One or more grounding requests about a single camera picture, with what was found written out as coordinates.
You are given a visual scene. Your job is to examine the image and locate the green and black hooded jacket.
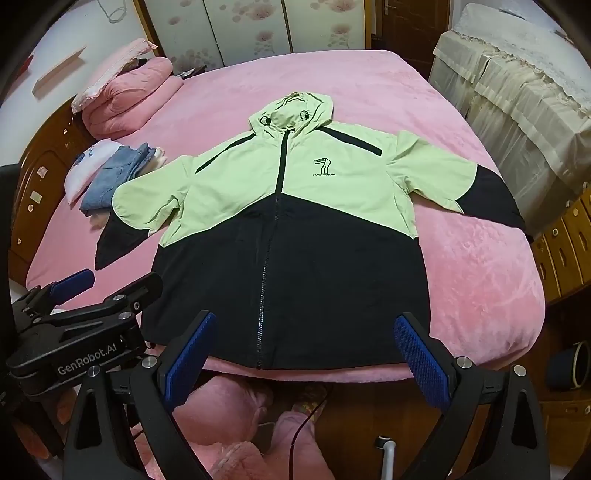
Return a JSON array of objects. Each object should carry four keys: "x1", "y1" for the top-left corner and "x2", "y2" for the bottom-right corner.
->
[{"x1": 94, "y1": 92, "x2": 525, "y2": 371}]

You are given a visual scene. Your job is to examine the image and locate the pink fleece clothing of person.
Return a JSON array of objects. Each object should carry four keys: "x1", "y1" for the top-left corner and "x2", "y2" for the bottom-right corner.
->
[{"x1": 173, "y1": 375, "x2": 334, "y2": 479}]

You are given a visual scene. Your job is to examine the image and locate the white metal tube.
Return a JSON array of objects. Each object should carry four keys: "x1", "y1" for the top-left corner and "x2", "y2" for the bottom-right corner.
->
[{"x1": 375, "y1": 435, "x2": 397, "y2": 480}]

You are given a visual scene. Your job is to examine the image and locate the brown wooden headboard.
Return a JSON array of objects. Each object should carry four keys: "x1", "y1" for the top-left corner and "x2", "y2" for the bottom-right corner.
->
[{"x1": 8, "y1": 101, "x2": 94, "y2": 285}]

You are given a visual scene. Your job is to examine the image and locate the pink plush bed blanket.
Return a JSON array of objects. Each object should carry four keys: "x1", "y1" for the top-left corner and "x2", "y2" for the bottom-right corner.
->
[{"x1": 26, "y1": 51, "x2": 545, "y2": 382}]

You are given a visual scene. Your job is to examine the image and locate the dark round basket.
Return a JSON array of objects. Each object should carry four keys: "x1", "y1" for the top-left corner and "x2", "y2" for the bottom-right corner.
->
[{"x1": 546, "y1": 341, "x2": 590, "y2": 392}]

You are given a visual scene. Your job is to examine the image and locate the folded blue jeans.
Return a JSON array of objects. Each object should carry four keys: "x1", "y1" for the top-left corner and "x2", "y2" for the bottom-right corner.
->
[{"x1": 80, "y1": 143, "x2": 156, "y2": 217}]

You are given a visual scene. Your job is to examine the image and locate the folded cream garment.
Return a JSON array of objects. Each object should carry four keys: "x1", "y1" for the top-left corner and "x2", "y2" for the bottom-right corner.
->
[{"x1": 144, "y1": 148, "x2": 166, "y2": 173}]

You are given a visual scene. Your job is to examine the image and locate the yellow wooden drawer cabinet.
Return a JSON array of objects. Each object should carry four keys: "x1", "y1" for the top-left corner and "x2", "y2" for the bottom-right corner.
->
[{"x1": 532, "y1": 182, "x2": 591, "y2": 305}]

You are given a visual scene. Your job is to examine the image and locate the folded pink quilt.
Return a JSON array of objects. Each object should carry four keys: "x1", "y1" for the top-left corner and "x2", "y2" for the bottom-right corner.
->
[{"x1": 82, "y1": 57, "x2": 183, "y2": 140}]

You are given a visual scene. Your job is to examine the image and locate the pink pillow with white trim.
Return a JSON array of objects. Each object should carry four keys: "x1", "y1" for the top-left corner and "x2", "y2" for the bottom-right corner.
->
[{"x1": 71, "y1": 38, "x2": 157, "y2": 114}]

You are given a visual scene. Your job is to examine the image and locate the floral sliding wardrobe doors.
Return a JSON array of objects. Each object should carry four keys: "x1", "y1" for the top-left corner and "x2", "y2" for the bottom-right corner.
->
[{"x1": 134, "y1": 0, "x2": 375, "y2": 73}]

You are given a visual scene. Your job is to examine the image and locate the dark wooden door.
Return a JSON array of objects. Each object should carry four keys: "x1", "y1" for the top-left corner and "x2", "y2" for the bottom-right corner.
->
[{"x1": 374, "y1": 0, "x2": 450, "y2": 79}]

